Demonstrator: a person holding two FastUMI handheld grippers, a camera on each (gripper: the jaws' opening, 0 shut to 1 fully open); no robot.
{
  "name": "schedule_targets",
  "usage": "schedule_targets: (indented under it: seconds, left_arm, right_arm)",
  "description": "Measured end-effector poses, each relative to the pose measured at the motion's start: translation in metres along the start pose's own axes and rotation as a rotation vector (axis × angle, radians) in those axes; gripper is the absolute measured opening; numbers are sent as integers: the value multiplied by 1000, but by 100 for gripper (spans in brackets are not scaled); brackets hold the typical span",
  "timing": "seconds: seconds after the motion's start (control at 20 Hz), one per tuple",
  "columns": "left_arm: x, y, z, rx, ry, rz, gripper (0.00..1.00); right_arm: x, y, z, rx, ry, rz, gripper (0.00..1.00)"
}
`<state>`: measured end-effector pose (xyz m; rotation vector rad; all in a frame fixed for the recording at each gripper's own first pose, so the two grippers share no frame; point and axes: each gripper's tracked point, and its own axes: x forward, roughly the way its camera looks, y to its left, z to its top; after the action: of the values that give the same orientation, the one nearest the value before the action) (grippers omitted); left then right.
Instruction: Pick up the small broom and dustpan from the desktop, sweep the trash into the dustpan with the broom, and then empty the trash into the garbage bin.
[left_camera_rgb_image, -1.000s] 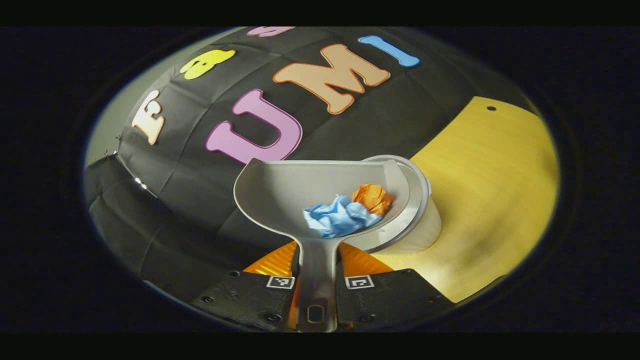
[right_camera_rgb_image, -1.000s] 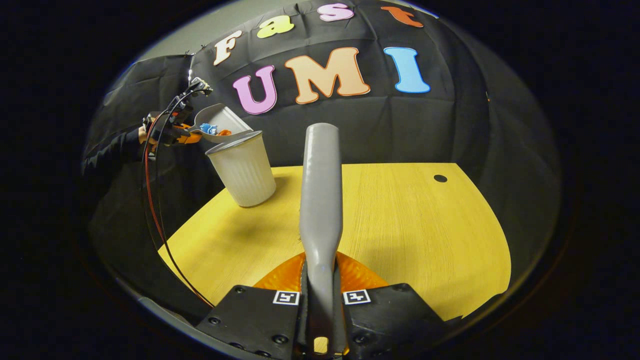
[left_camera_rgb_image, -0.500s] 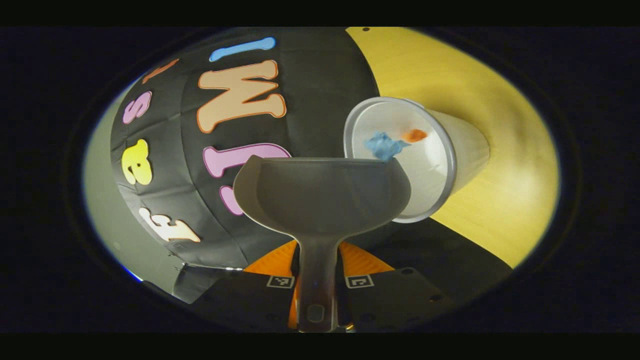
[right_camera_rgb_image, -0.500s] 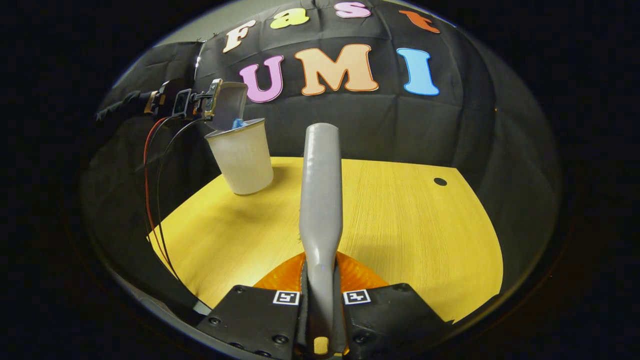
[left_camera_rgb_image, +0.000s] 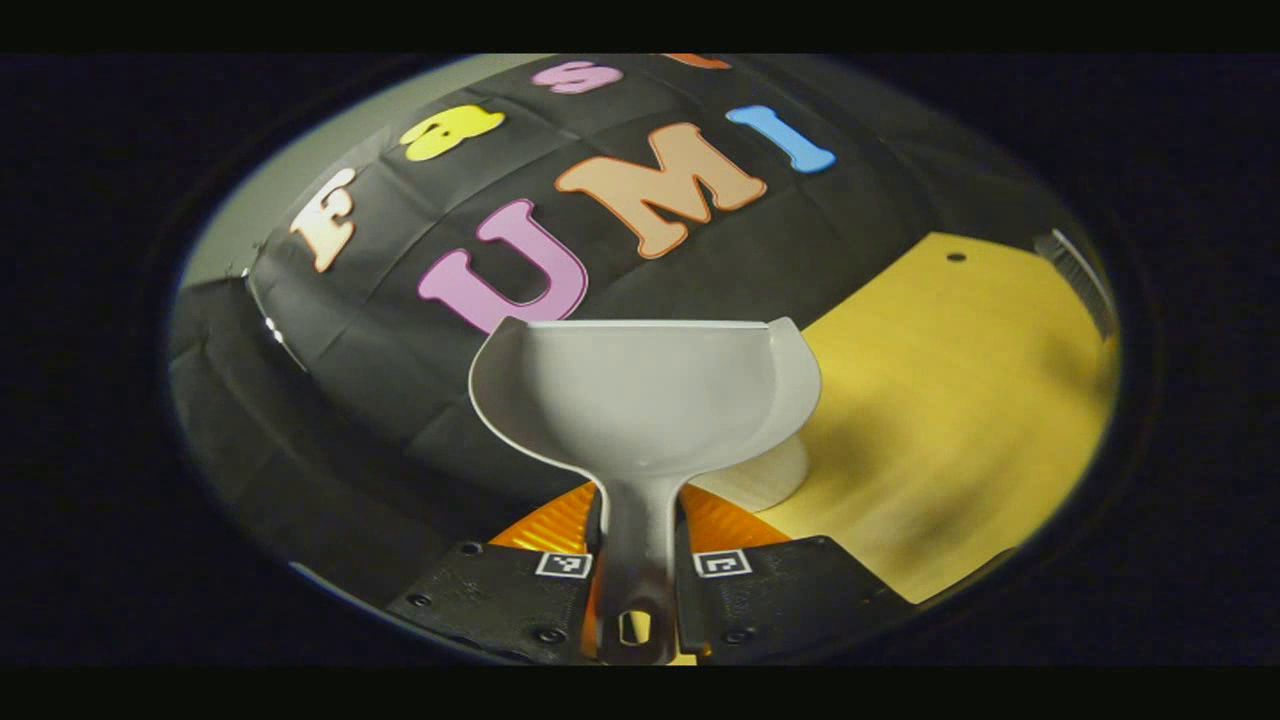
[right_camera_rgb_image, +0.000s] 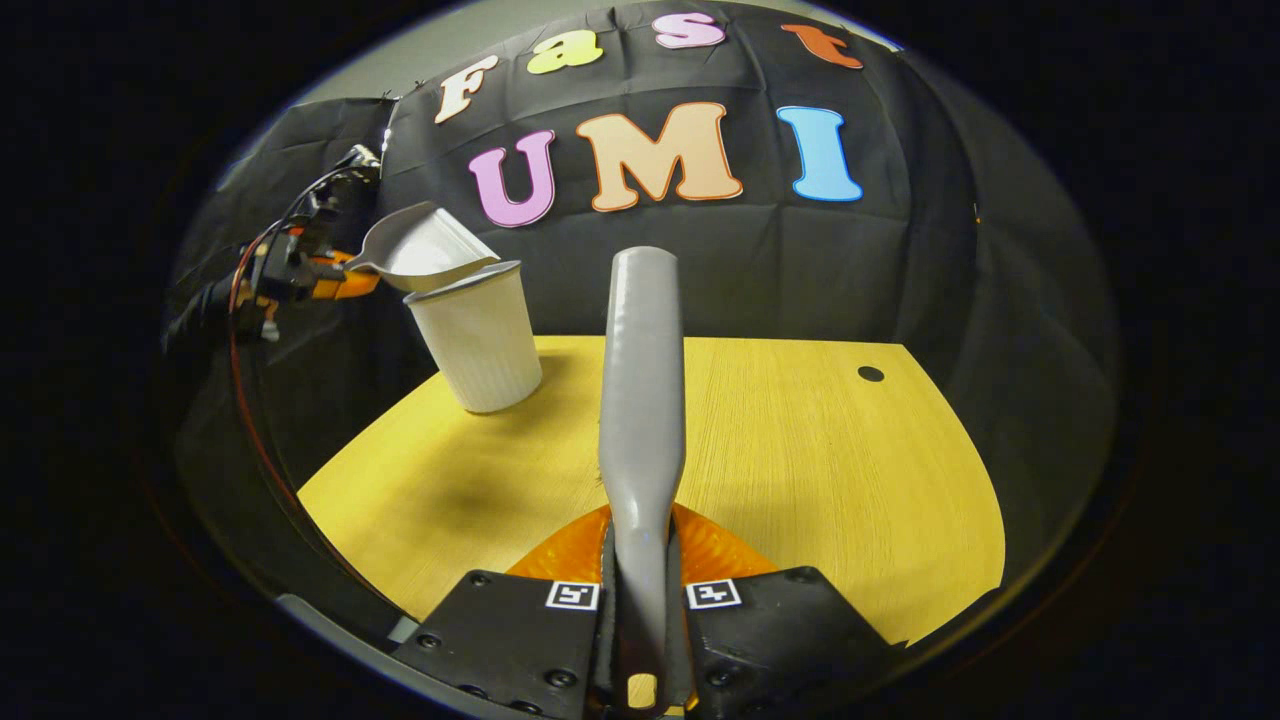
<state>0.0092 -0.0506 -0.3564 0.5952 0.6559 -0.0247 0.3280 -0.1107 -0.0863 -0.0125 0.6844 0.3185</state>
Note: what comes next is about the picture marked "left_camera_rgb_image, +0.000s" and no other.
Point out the white ribbed garbage bin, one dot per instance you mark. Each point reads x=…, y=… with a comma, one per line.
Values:
x=760, y=485

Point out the black backdrop cloth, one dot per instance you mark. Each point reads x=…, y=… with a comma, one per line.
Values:
x=350, y=400

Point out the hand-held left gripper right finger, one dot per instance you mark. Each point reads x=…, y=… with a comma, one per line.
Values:
x=780, y=595

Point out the yellow wooden desktop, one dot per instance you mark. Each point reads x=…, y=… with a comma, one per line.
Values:
x=950, y=400

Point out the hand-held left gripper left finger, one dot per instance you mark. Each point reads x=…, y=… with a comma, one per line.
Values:
x=500, y=600

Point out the small grey dustpan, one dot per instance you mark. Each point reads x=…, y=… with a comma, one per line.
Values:
x=640, y=400

